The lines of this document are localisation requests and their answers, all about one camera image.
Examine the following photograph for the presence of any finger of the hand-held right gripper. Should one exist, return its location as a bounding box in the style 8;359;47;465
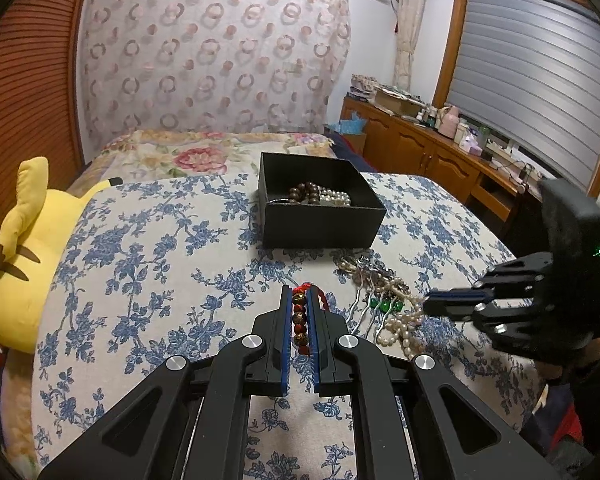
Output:
424;299;547;357
426;252;554;307

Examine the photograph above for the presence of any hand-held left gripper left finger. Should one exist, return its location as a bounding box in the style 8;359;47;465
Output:
37;285;292;480

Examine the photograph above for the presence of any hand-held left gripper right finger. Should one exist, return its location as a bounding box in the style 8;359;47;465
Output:
307;285;564;480

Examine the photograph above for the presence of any brown spotted bead bracelet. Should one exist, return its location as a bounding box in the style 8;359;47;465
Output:
290;282;334;359

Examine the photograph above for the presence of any cream pearl strand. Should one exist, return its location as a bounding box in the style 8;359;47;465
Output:
372;280;434;361

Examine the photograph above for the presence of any black box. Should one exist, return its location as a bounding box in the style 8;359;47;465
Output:
257;151;387;250

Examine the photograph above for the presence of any white pearl necklace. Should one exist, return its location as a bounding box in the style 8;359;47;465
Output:
317;185;354;210

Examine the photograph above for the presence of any dark wooden bead bracelet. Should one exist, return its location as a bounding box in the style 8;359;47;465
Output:
286;183;322;207

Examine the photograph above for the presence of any green gem silver earring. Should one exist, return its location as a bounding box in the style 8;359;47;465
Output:
375;297;406;334
347;285;387;336

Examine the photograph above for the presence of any wooden sideboard cabinet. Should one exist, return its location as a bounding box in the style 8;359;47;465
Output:
339;97;542;222

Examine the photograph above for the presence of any pink thermos jug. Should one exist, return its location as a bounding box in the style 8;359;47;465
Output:
438;103;459;137

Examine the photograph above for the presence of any dark blue bed sheet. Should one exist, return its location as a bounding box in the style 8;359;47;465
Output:
324;132;376;172

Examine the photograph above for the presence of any grey window blind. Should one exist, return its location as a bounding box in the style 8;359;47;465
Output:
450;0;600;187

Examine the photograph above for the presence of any blue plastic bag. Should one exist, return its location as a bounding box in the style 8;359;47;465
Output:
337;112;369;136

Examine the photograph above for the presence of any brown cardboard box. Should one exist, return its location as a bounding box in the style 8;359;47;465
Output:
374;87;426;116

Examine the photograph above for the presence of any patterned fabric pile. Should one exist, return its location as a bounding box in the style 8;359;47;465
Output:
349;73;381;101

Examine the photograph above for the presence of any beige side drape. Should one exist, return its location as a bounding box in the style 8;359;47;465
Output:
394;0;429;92

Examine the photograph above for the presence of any yellow plush toy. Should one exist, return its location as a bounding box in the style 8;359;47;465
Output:
0;156;124;354

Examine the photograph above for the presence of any brown slatted wooden wardrobe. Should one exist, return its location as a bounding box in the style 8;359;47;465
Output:
0;0;97;242

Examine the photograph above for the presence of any tangled silver chain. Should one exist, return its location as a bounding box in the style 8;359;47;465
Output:
335;253;414;301

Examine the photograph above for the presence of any ring patterned sheer curtain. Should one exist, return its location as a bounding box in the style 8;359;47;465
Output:
82;0;354;144

